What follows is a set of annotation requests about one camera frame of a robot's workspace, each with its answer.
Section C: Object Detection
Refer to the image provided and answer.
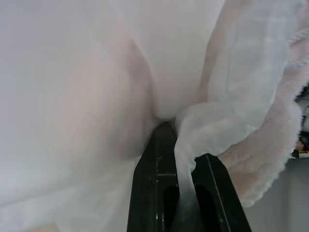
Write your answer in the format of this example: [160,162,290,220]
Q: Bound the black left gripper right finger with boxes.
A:
[169,153,253,232]

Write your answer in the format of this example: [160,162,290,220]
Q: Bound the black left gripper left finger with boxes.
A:
[127,122,183,232]

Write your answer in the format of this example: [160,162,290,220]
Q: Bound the pink fluffy towel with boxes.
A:
[197,0,309,208]

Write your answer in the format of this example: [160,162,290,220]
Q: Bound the white sheer drawstring bag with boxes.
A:
[0,0,294,232]

